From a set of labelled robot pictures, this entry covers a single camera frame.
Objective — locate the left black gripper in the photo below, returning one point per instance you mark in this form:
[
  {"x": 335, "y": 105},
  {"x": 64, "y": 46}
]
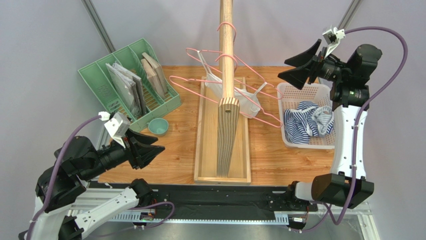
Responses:
[{"x": 144, "y": 155}]

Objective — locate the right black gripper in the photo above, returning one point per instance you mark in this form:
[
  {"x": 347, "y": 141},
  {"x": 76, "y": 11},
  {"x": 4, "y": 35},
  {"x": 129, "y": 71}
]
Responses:
[{"x": 317, "y": 66}]

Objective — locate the blue striped tank top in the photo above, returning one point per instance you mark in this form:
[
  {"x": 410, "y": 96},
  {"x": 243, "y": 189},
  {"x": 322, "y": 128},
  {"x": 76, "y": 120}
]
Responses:
[{"x": 308, "y": 120}]

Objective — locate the white tank top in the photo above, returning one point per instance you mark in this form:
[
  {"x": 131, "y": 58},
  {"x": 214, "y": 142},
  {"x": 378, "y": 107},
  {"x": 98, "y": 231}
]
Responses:
[{"x": 249, "y": 103}]

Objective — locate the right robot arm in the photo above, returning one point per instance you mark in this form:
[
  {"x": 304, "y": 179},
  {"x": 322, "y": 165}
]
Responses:
[{"x": 346, "y": 184}]

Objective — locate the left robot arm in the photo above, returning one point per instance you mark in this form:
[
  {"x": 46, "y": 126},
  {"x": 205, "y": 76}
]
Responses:
[{"x": 78, "y": 162}]

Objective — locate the small teal bowl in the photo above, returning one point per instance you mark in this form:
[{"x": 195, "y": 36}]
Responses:
[{"x": 158, "y": 126}]

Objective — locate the white plastic basket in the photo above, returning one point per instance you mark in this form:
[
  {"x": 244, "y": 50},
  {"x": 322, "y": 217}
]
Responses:
[{"x": 290, "y": 97}]

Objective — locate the green file organizer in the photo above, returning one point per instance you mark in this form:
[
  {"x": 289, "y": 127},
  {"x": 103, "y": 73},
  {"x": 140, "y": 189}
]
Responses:
[{"x": 98, "y": 79}]

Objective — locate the grey plastic-wrapped booklets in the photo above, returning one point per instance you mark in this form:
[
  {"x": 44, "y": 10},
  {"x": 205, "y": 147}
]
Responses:
[{"x": 129, "y": 88}]

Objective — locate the brown notebooks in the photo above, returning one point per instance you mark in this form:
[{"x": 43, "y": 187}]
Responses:
[{"x": 155, "y": 74}]

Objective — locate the wooden clothes rack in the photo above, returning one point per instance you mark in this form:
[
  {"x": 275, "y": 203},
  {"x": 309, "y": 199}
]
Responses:
[{"x": 222, "y": 154}]

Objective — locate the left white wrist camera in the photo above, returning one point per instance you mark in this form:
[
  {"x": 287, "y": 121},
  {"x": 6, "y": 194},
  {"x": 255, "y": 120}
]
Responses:
[{"x": 116, "y": 125}]

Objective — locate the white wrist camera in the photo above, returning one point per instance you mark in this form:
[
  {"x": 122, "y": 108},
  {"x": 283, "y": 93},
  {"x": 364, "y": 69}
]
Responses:
[
  {"x": 333, "y": 37},
  {"x": 116, "y": 125}
]

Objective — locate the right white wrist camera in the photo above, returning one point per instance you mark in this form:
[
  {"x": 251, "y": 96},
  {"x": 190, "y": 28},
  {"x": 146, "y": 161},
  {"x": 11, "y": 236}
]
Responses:
[{"x": 333, "y": 37}]

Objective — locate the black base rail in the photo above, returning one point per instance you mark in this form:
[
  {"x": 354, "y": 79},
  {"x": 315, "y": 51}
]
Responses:
[{"x": 215, "y": 204}]

